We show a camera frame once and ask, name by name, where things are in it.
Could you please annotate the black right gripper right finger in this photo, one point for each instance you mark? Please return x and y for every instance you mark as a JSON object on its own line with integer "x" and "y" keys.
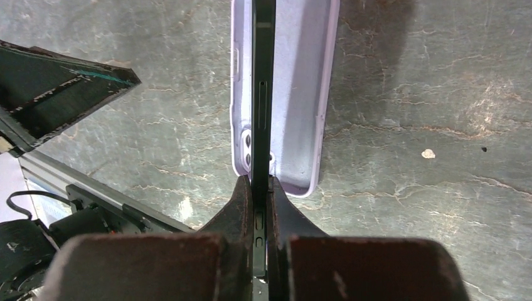
{"x": 305, "y": 263}

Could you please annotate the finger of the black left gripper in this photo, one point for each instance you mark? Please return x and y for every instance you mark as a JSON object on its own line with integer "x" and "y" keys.
{"x": 43, "y": 93}

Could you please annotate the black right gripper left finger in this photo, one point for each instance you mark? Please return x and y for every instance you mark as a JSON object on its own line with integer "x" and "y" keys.
{"x": 214, "y": 263}

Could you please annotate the lilac phone case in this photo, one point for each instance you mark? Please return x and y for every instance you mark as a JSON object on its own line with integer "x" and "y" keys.
{"x": 305, "y": 37}

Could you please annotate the black smartphone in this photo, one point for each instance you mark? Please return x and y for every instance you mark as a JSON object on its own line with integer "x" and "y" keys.
{"x": 263, "y": 38}

